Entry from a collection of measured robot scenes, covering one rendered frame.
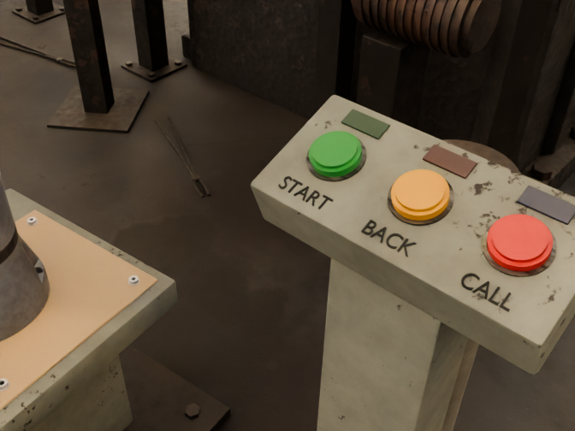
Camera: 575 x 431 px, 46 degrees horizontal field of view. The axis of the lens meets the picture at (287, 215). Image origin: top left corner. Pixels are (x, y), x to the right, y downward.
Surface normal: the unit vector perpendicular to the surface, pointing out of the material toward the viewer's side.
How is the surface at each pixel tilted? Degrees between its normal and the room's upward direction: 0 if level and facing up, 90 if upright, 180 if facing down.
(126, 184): 0
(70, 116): 0
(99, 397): 90
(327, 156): 20
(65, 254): 0
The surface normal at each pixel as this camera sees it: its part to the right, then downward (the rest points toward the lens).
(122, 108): 0.02, -0.77
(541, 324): -0.21, -0.56
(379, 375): -0.65, 0.47
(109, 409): 0.82, 0.38
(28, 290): 0.91, -0.03
